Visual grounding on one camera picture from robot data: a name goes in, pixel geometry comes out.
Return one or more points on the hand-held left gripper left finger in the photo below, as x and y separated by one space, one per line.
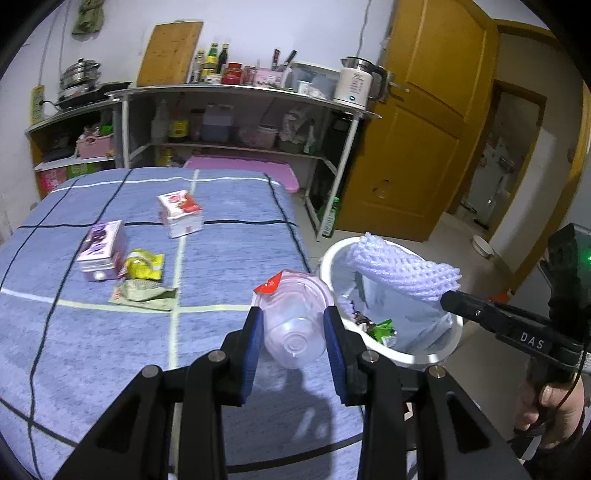
251 350

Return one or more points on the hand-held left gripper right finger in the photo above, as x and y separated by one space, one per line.
333 350

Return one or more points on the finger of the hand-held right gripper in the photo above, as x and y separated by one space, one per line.
466 307

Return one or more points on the clear plastic cup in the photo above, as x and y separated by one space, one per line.
295 323

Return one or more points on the green snack packet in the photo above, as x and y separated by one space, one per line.
382 330

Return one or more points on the white foam fruit net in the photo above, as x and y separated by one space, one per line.
401 272

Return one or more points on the person's right hand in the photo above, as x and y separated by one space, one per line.
554 408

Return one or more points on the white floor bowl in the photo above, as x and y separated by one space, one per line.
482 247

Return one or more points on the blue checked tablecloth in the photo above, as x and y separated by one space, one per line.
231 258

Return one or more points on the green glass floor bottle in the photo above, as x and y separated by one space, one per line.
330 221

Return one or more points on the yellow snack packet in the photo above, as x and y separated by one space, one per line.
145 265

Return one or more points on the red and white carton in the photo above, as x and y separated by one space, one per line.
182 217

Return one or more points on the purple carton box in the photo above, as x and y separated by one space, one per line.
99 249

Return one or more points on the pink cushioned stool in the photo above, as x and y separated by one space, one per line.
240 165

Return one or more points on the yellow wooden door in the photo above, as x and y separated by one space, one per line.
415 115

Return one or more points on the pink plastic container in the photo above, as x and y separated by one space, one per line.
267 137

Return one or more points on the white plastic bags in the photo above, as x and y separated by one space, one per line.
293 131

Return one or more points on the dark liquid plastic jug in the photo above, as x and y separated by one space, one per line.
217 124

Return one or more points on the dark jar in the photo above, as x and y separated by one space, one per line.
196 125

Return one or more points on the yellow label sauce bottle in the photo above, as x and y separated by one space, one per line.
178 125

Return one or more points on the tall clear plastic bottle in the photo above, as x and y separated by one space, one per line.
159 124

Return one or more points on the white electric kettle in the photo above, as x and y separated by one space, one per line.
352 85

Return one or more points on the metal kitchen shelf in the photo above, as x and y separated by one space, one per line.
240 93

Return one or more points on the pink plastic basket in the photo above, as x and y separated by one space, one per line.
94 146

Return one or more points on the pink printed box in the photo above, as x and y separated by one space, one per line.
53 181

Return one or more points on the small white cup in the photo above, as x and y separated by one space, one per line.
304 87

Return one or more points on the clear plastic storage box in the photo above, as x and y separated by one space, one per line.
321 78

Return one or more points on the pink knife holder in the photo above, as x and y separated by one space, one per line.
267 78

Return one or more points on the small glass jar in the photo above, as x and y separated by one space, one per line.
250 76

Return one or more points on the red sauce jar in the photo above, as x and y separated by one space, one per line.
234 74

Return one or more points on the small clear bottle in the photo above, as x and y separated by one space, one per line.
198 69

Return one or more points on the dark glass sauce bottle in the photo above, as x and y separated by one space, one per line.
223 60

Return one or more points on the green glass sauce bottle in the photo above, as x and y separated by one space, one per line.
211 60

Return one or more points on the wooden side shelf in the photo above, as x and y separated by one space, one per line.
69 115

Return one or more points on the black induction cooker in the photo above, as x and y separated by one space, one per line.
92 94

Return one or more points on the wooden cutting board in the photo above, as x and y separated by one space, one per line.
171 53

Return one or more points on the steel steamer pot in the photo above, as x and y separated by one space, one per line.
79 76

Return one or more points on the yellow power strip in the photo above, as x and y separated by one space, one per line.
37 105

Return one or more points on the hanging green cloth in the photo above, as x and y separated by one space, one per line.
87 16

